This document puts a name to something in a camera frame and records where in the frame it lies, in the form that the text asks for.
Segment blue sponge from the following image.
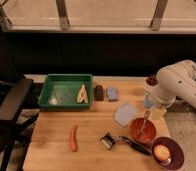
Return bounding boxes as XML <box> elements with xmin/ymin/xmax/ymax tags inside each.
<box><xmin>106</xmin><ymin>87</ymin><xmax>119</xmax><ymax>101</ymax></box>

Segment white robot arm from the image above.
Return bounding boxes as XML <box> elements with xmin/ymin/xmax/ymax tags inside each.
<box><xmin>150</xmin><ymin>60</ymin><xmax>196</xmax><ymax>109</ymax></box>

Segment wooden tongs in tray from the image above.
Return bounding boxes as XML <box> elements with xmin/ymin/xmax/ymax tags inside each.
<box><xmin>77</xmin><ymin>85</ymin><xmax>88</xmax><ymax>103</ymax></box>

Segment green plastic tray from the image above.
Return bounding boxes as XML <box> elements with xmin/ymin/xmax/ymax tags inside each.
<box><xmin>38</xmin><ymin>74</ymin><xmax>93</xmax><ymax>110</ymax></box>

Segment spoon in orange bowl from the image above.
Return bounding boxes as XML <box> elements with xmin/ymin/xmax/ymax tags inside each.
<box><xmin>137</xmin><ymin>110</ymin><xmax>151</xmax><ymax>138</ymax></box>

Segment orange bowl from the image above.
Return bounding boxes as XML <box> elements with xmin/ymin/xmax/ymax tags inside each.
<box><xmin>130</xmin><ymin>118</ymin><xmax>156</xmax><ymax>144</ymax></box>

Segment light blue cloth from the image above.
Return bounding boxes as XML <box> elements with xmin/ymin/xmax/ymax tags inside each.
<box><xmin>114</xmin><ymin>102</ymin><xmax>135</xmax><ymax>127</ymax></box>

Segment yellow round fruit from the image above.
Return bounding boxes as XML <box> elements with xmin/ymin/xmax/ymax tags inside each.
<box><xmin>154</xmin><ymin>144</ymin><xmax>170</xmax><ymax>161</ymax></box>

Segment dark purple plate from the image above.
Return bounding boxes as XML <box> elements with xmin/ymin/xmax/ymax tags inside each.
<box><xmin>151</xmin><ymin>137</ymin><xmax>184</xmax><ymax>171</ymax></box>

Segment dark brown block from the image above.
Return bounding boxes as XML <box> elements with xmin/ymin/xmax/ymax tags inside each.
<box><xmin>94</xmin><ymin>85</ymin><xmax>104</xmax><ymax>101</ymax></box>

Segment orange carrot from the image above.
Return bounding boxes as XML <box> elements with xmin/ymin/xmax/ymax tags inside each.
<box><xmin>70</xmin><ymin>125</ymin><xmax>78</xmax><ymax>152</ymax></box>

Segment black office chair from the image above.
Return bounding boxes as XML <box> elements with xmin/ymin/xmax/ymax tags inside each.
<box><xmin>0</xmin><ymin>79</ymin><xmax>39</xmax><ymax>171</ymax></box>

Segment black handled peeler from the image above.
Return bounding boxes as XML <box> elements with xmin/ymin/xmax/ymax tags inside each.
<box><xmin>100</xmin><ymin>133</ymin><xmax>151</xmax><ymax>156</ymax></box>

